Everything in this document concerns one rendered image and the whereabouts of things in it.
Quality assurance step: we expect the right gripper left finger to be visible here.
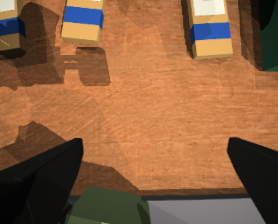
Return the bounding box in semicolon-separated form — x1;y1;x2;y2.
0;138;84;224

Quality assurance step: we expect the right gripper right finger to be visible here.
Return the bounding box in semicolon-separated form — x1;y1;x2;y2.
227;137;278;224

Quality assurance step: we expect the white welding electrode pack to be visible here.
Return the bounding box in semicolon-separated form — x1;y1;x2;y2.
187;0;233;60
61;0;106;45

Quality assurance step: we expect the tan cardboard box with white label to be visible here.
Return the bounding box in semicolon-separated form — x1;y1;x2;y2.
0;0;27;56

